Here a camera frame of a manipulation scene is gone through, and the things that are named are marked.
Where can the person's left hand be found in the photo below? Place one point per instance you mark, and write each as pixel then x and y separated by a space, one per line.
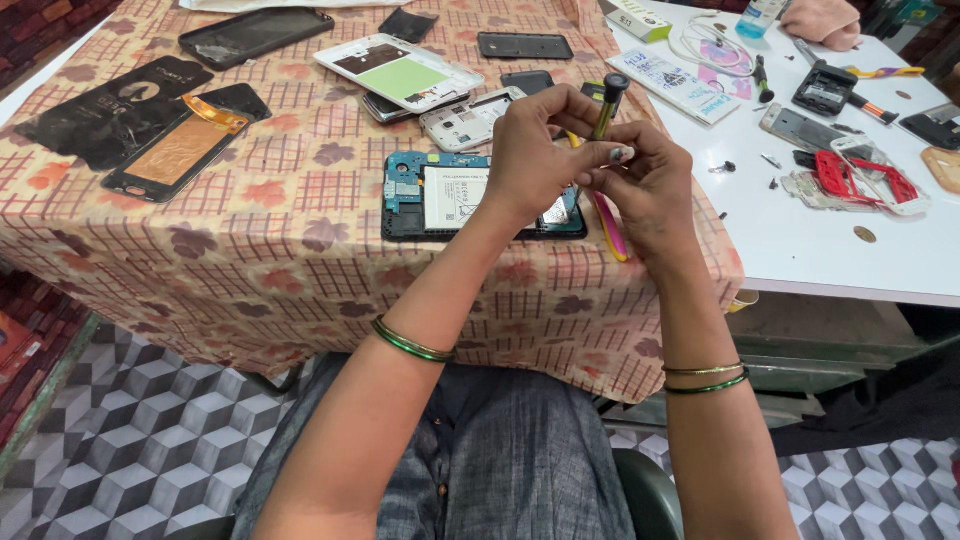
pixel 525 161

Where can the person's right hand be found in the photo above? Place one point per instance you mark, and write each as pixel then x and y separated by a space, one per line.
pixel 656 195

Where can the person's right fingers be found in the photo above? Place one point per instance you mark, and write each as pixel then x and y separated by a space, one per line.
pixel 604 184

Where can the yellow-green screwdriver with black cap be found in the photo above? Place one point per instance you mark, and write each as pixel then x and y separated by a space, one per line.
pixel 611 101

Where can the yellow and pink pry tool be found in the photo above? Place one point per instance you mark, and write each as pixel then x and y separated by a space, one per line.
pixel 611 232

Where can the small black screw part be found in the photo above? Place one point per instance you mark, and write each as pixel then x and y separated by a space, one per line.
pixel 724 167

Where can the white packet with blue print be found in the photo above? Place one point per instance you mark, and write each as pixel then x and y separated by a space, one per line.
pixel 675 84

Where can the small black phone piece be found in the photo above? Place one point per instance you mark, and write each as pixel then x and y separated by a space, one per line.
pixel 527 81

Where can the white phone battery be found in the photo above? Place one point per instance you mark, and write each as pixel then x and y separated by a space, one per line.
pixel 454 196

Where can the white phone midframe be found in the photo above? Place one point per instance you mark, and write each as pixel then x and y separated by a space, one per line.
pixel 461 124

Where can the black phone back cover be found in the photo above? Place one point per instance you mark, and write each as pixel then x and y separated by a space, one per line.
pixel 525 46

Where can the white and green box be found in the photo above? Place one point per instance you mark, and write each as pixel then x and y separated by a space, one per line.
pixel 637 19

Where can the small metal piece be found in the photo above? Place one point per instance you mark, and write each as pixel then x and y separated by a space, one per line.
pixel 771 160

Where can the yellow cup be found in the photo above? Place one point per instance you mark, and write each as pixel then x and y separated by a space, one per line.
pixel 744 301

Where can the black and green screwdriver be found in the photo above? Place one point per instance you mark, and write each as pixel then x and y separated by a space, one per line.
pixel 763 81

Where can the silver phone midframe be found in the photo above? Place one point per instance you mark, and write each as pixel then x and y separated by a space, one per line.
pixel 802 189

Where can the opened black phone with circuit board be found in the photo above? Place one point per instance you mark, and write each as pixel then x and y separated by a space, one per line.
pixel 405 195

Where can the thin gold bangle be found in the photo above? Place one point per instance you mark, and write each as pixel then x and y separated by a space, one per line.
pixel 705 369

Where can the clear bottle with blue liquid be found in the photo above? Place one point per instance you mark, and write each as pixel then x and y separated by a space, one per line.
pixel 757 19

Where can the green bangle on right wrist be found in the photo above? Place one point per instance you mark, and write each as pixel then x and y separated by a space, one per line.
pixel 709 388

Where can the green bangle on wrist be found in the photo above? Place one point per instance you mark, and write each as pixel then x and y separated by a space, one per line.
pixel 709 388
pixel 409 346

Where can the dark phone with silver edge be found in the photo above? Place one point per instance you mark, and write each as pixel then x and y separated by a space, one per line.
pixel 382 111

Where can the black phone housing part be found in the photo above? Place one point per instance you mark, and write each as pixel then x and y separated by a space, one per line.
pixel 823 88

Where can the silver tweezers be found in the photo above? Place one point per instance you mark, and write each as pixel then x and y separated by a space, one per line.
pixel 806 51

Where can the small black phone cover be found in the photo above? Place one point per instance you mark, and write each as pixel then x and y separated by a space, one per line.
pixel 407 25

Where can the green bangle on left wrist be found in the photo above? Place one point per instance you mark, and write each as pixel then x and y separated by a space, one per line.
pixel 409 346

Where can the brown coin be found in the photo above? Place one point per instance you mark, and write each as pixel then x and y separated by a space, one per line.
pixel 865 235

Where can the pink cloth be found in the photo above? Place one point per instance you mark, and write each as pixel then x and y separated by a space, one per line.
pixel 821 22

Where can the black and orange screwdriver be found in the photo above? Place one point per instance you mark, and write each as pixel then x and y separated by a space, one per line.
pixel 874 109

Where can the person's grey clothing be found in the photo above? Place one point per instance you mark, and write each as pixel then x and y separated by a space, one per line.
pixel 510 465

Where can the yellow and purple tool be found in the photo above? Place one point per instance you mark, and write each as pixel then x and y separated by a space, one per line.
pixel 889 72

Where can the tan phone cover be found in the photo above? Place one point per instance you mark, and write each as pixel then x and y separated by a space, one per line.
pixel 943 169

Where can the checked leaf-print tablecloth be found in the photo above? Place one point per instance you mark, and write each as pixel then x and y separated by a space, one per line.
pixel 262 277

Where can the phone screen with copper back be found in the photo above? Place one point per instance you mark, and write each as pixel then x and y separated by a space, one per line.
pixel 176 150

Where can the large black phone back panel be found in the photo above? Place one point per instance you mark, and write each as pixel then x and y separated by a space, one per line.
pixel 105 112

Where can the grey phone frame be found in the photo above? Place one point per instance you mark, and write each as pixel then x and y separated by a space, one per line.
pixel 801 127

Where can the white phone frame with green panel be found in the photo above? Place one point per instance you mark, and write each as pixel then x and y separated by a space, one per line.
pixel 401 75

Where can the red phone frame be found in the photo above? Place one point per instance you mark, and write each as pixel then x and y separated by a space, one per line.
pixel 834 176

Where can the white phone bezel frame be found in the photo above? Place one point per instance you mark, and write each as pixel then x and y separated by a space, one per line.
pixel 911 204

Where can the black phone case frame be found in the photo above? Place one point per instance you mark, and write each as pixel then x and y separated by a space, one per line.
pixel 251 34

